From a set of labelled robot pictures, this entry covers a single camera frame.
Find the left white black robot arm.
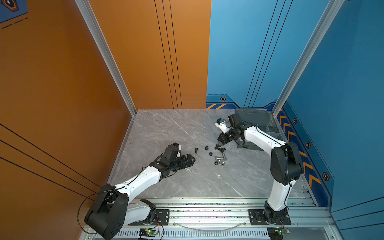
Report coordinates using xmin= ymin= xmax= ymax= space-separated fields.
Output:
xmin=84 ymin=143 xmax=196 ymax=240

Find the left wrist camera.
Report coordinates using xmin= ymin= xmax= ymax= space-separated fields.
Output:
xmin=173 ymin=143 xmax=182 ymax=151

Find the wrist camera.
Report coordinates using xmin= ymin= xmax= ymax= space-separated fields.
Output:
xmin=173 ymin=143 xmax=182 ymax=151
xmin=215 ymin=118 xmax=230 ymax=134

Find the green circuit board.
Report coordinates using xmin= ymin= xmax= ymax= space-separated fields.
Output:
xmin=267 ymin=228 xmax=291 ymax=240
xmin=139 ymin=228 xmax=160 ymax=239

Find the right aluminium corner post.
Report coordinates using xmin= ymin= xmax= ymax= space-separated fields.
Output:
xmin=272 ymin=0 xmax=345 ymax=117

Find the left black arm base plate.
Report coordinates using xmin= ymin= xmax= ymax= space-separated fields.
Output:
xmin=130 ymin=209 xmax=170 ymax=226

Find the black bolt right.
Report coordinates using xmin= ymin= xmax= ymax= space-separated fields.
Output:
xmin=215 ymin=145 xmax=226 ymax=153

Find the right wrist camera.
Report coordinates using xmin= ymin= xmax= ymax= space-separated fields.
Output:
xmin=215 ymin=118 xmax=230 ymax=134

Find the right green circuit board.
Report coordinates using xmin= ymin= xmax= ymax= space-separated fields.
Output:
xmin=267 ymin=228 xmax=291 ymax=240

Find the grey compartment organizer box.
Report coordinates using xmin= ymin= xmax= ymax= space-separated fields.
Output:
xmin=229 ymin=109 xmax=287 ymax=155

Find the aluminium rail frame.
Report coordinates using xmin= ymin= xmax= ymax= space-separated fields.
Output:
xmin=78 ymin=196 xmax=344 ymax=240

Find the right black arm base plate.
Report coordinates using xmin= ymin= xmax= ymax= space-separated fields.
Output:
xmin=248 ymin=208 xmax=292 ymax=226

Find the clear curved cable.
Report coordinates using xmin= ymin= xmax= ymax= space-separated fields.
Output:
xmin=170 ymin=220 xmax=248 ymax=232

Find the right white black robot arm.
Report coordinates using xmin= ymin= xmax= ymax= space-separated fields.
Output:
xmin=215 ymin=114 xmax=304 ymax=225

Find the aluminium corner post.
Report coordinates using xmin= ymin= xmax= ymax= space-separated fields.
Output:
xmin=272 ymin=0 xmax=345 ymax=117
xmin=75 ymin=0 xmax=137 ymax=117

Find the left aluminium corner post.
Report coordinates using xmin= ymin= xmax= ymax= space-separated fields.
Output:
xmin=75 ymin=0 xmax=137 ymax=117

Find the left green circuit board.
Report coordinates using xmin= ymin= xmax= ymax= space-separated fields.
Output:
xmin=139 ymin=228 xmax=160 ymax=239

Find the silver bolt long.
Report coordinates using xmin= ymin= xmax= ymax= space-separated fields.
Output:
xmin=215 ymin=153 xmax=227 ymax=162

